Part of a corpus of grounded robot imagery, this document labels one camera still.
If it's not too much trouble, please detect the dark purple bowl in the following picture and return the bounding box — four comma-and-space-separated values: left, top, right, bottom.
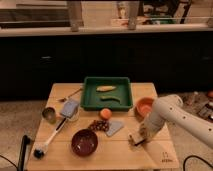
71, 129, 98, 157

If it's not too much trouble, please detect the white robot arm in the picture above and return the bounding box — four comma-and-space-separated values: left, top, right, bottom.
139, 94, 213, 149

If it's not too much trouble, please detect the orange bowl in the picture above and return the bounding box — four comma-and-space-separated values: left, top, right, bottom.
136, 97, 154, 117

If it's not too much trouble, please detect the grey blue cloth piece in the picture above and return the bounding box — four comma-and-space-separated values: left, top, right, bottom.
106, 121, 124, 137

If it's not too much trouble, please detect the orange fruit toy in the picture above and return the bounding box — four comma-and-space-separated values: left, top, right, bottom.
100, 108, 112, 120

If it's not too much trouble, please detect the green plastic tray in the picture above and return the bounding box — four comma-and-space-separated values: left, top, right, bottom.
80, 77, 133, 112

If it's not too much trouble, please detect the green pepper toy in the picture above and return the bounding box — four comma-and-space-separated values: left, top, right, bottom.
100, 96, 121, 103

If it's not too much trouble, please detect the blue sponge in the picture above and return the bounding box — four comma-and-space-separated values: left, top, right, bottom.
60, 100, 79, 118

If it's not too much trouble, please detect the wooden spoon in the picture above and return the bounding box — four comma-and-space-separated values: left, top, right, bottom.
57, 88, 83, 103

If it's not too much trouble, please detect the black cable right floor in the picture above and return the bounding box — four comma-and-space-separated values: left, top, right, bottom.
182, 154, 213, 171

